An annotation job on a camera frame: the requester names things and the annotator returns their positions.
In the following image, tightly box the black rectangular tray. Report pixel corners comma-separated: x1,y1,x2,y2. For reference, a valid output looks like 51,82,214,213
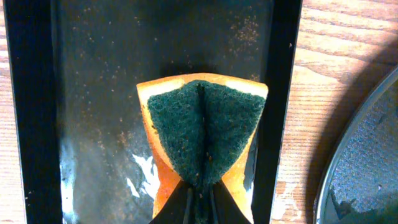
3,0,302,223

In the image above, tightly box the orange green scrub sponge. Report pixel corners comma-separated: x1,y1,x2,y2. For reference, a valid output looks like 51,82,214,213
137,73,268,223

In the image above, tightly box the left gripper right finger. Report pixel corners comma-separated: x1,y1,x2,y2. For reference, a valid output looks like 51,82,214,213
210,181,250,224

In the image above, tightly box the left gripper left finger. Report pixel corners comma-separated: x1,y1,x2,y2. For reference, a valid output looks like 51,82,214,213
149,181,193,224

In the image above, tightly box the black round tray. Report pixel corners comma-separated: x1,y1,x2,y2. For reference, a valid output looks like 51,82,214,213
313,69,397,224

